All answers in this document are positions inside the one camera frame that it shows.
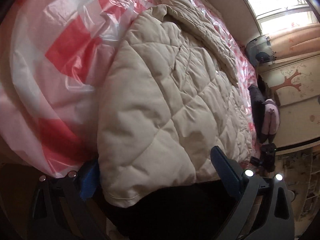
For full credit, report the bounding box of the window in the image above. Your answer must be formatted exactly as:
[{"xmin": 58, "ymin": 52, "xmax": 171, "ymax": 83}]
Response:
[{"xmin": 246, "ymin": 0, "xmax": 318, "ymax": 34}]

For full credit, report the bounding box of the beige quilted jacket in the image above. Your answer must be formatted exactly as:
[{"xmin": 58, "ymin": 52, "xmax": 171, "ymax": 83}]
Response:
[{"xmin": 97, "ymin": 0, "xmax": 253, "ymax": 207}]

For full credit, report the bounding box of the beige headboard panel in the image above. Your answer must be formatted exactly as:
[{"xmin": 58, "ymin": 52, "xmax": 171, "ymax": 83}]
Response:
[{"xmin": 207, "ymin": 0, "xmax": 261, "ymax": 46}]

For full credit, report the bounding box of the blue pink right curtain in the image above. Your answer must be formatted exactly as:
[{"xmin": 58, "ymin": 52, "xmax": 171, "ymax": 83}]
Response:
[{"xmin": 245, "ymin": 23, "xmax": 319, "ymax": 67}]

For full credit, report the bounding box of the red white checkered plastic sheet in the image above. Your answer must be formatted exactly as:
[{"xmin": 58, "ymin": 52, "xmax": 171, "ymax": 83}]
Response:
[{"xmin": 1, "ymin": 0, "xmax": 257, "ymax": 178}]

